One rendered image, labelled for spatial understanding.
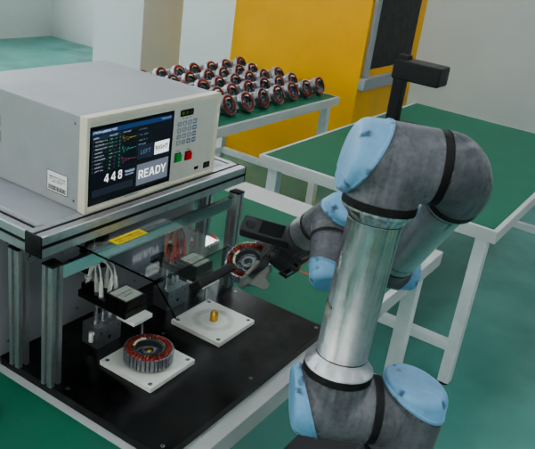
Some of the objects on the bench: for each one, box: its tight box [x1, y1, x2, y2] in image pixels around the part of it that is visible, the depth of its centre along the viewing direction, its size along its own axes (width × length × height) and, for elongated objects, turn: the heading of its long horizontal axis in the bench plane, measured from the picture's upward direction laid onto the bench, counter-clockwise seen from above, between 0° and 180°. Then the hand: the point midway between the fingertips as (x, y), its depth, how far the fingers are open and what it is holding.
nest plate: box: [100, 335, 195, 393], centre depth 159 cm, size 15×15×1 cm
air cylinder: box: [82, 310, 121, 349], centre depth 165 cm, size 5×8×6 cm
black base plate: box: [1, 282, 321, 449], centre depth 170 cm, size 47×64×2 cm
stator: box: [123, 333, 174, 372], centre depth 159 cm, size 11×11×4 cm
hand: (246, 263), depth 167 cm, fingers closed on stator, 13 cm apart
